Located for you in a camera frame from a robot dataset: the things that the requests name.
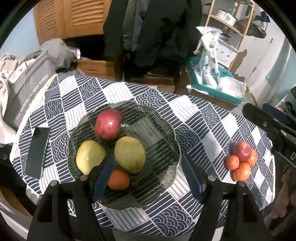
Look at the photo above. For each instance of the large grey hanging bag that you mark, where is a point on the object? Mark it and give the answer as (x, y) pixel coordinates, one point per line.
(257, 31)

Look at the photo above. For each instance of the large red apple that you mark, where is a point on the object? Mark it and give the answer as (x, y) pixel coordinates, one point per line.
(108, 124)

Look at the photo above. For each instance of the white rice bag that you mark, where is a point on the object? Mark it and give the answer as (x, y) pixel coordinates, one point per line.
(211, 60)

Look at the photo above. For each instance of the labelled cardboard box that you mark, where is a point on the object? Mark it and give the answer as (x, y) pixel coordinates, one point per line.
(155, 82)

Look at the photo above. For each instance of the black phone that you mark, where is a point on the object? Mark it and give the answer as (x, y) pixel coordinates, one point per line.
(37, 153)

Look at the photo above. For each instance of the grey jacket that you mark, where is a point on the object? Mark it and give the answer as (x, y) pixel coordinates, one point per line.
(134, 23)

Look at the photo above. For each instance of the white door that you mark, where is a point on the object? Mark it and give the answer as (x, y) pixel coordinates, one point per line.
(266, 64)

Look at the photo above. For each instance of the large black hooded jacket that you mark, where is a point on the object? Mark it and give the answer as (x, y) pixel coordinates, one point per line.
(166, 34)

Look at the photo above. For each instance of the orange tangerine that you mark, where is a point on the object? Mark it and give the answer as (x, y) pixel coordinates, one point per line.
(241, 172)
(231, 162)
(119, 179)
(253, 158)

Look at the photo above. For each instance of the clear glass plate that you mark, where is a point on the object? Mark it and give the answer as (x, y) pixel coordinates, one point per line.
(150, 129)

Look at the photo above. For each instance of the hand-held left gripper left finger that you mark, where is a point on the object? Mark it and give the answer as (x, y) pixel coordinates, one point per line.
(104, 178)

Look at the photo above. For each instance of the steel steamer pot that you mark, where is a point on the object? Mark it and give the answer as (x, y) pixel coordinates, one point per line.
(224, 38)

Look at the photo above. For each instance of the wooden shelf rack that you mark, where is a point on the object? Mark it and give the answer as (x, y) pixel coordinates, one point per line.
(242, 34)

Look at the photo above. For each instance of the wooden drawer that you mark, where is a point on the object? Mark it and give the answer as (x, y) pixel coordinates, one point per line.
(97, 68)

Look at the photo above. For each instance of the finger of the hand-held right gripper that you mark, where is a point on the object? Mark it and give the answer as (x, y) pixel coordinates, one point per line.
(276, 112)
(259, 118)

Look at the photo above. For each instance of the wooden louvered wardrobe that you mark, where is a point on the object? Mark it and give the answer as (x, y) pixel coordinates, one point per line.
(69, 18)

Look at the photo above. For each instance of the grey clothing pile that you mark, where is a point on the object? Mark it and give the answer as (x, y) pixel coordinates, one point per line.
(57, 53)

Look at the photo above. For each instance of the white cooking pot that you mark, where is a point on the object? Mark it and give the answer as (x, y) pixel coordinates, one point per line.
(226, 17)

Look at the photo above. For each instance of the small red apple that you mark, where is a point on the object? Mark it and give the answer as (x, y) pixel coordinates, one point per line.
(242, 151)

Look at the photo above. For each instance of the dark blue umbrella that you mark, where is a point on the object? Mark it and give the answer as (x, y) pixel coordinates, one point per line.
(265, 16)

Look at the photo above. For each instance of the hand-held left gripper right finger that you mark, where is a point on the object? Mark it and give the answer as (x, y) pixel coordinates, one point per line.
(192, 178)

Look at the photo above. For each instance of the person's right hand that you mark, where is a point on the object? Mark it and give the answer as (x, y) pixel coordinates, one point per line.
(281, 204)

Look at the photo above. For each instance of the teal plastic basket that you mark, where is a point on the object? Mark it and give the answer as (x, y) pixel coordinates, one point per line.
(222, 93)

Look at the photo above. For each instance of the clear plastic bag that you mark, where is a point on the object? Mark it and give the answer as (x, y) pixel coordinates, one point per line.
(231, 87)

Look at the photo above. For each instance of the navy white patterned tablecloth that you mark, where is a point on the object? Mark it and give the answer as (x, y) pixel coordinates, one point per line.
(208, 129)

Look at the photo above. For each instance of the grey paper bag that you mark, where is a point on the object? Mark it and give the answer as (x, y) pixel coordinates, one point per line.
(27, 88)

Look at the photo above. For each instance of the white perforated drawer box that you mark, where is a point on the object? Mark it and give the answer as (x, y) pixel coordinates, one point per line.
(227, 54)

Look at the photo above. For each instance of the plain cardboard box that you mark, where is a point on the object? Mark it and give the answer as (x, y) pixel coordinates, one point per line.
(182, 81)

